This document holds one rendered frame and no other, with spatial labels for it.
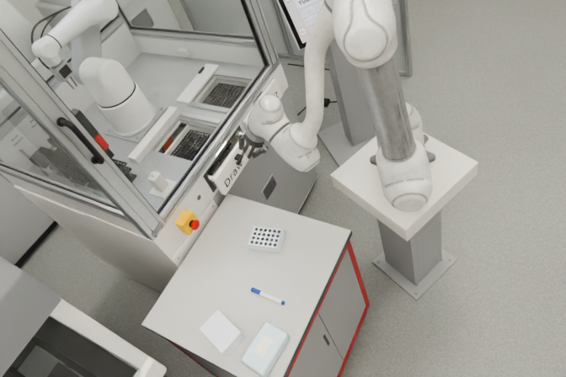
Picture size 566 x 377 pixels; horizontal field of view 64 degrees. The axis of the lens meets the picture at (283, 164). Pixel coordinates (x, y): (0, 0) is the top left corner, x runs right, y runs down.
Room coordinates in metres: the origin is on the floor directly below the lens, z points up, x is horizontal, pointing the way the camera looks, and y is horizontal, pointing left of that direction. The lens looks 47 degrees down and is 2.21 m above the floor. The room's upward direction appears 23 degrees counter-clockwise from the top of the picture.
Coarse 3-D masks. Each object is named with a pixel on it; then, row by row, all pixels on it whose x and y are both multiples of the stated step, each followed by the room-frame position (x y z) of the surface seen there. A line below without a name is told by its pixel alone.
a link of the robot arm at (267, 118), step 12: (264, 96) 1.18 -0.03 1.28; (252, 108) 1.19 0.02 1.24; (264, 108) 1.13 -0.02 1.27; (276, 108) 1.13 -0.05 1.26; (252, 120) 1.16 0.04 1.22; (264, 120) 1.12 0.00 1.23; (276, 120) 1.12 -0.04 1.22; (288, 120) 1.13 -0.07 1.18; (264, 132) 1.12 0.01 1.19; (276, 132) 1.09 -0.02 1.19
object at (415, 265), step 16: (384, 224) 1.07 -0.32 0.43; (432, 224) 0.98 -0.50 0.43; (384, 240) 1.09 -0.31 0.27; (400, 240) 0.99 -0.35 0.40; (416, 240) 0.94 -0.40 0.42; (432, 240) 0.98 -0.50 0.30; (384, 256) 1.15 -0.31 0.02; (400, 256) 1.00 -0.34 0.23; (416, 256) 0.94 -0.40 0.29; (432, 256) 0.98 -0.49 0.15; (448, 256) 1.01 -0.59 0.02; (384, 272) 1.06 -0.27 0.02; (400, 272) 1.02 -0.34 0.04; (416, 272) 0.94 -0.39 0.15; (432, 272) 0.96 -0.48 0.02; (416, 288) 0.92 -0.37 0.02
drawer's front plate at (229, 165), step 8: (232, 152) 1.36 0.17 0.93; (240, 152) 1.38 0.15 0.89; (232, 160) 1.34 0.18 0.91; (224, 168) 1.30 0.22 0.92; (232, 168) 1.33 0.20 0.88; (240, 168) 1.35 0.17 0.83; (216, 176) 1.27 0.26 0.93; (224, 176) 1.29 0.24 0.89; (232, 176) 1.31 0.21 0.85; (216, 184) 1.26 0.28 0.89; (224, 184) 1.27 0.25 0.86; (224, 192) 1.26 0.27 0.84
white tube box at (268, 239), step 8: (256, 232) 1.04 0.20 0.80; (264, 232) 1.02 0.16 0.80; (272, 232) 1.01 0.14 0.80; (280, 232) 0.99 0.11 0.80; (248, 240) 1.02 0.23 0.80; (256, 240) 1.01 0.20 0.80; (264, 240) 0.99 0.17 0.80; (272, 240) 0.99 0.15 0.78; (280, 240) 0.97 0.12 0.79; (256, 248) 0.99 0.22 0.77; (264, 248) 0.96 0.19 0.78; (272, 248) 0.95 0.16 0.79; (280, 248) 0.95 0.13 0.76
